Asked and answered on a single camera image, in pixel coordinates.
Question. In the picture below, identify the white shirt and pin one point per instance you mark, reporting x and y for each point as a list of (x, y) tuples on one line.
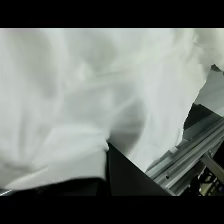
[(83, 100)]

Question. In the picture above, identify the silver frame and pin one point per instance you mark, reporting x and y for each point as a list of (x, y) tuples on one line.
[(186, 160)]

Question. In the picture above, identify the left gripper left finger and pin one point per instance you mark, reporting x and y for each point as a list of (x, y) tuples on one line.
[(66, 188)]

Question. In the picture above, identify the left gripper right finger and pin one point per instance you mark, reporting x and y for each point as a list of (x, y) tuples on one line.
[(128, 176)]

